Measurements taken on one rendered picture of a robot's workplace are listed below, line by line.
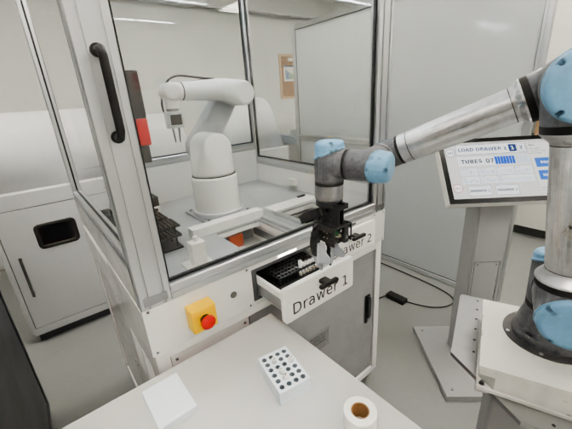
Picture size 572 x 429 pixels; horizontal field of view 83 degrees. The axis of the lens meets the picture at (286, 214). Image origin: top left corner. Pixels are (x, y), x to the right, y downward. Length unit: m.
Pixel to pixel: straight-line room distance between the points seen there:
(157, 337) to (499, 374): 0.82
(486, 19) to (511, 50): 0.24
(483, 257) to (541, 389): 0.97
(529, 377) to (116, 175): 0.99
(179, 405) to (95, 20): 0.82
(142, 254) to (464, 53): 2.17
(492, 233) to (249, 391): 1.31
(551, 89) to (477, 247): 1.20
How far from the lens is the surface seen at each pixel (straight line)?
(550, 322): 0.80
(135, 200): 0.80
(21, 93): 3.97
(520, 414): 0.95
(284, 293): 0.90
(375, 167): 0.75
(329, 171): 0.80
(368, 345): 1.77
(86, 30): 0.79
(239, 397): 0.89
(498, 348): 0.97
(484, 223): 1.74
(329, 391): 0.88
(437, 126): 0.84
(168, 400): 0.91
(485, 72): 2.41
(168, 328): 0.96
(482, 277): 1.88
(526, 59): 2.35
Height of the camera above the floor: 1.43
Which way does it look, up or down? 20 degrees down
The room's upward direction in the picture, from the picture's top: 4 degrees counter-clockwise
